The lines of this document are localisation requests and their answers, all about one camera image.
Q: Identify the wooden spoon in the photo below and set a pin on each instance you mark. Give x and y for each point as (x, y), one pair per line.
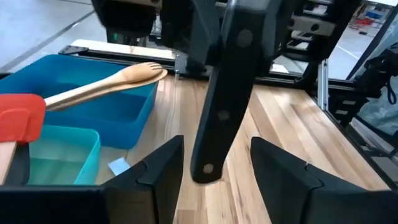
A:
(155, 79)

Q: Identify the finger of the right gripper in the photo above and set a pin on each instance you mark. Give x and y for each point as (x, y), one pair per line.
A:
(280, 21)
(192, 28)

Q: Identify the green plastic bin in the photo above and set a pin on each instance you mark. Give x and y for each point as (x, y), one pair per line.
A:
(62, 155)

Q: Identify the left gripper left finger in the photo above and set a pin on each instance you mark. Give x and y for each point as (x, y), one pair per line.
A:
(149, 193)

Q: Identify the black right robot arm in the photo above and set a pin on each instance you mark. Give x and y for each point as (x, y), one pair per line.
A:
(127, 18)

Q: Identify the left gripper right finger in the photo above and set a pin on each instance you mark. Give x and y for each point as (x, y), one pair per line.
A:
(311, 199)

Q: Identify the blue plastic bin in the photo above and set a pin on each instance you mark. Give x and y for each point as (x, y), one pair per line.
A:
(118, 118)

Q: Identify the wooden spork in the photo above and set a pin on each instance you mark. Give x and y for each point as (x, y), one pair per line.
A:
(136, 72)

